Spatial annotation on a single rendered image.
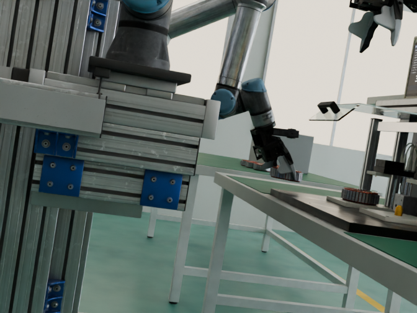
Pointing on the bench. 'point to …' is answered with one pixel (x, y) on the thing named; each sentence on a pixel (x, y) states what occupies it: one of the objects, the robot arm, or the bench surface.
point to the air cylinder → (409, 202)
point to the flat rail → (396, 127)
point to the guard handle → (328, 107)
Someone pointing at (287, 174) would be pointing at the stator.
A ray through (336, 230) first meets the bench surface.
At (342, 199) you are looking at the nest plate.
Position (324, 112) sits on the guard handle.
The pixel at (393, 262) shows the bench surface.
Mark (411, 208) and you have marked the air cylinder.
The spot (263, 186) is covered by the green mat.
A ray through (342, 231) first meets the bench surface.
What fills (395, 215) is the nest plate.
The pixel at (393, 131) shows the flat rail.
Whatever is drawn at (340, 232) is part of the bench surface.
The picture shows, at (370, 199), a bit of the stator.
